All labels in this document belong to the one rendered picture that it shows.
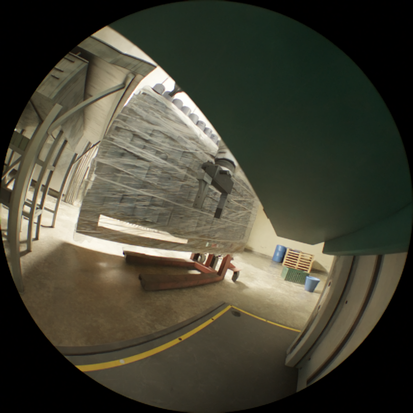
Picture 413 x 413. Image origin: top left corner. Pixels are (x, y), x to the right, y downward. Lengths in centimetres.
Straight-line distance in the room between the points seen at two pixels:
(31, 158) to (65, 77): 34
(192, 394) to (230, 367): 12
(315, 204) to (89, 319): 84
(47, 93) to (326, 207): 82
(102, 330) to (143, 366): 47
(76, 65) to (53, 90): 15
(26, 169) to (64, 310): 60
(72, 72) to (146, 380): 92
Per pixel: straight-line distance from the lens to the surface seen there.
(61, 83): 73
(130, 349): 34
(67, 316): 80
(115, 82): 81
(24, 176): 66
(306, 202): 15
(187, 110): 83
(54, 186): 337
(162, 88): 79
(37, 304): 84
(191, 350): 38
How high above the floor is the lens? 61
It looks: 8 degrees up
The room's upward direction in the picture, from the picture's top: 19 degrees clockwise
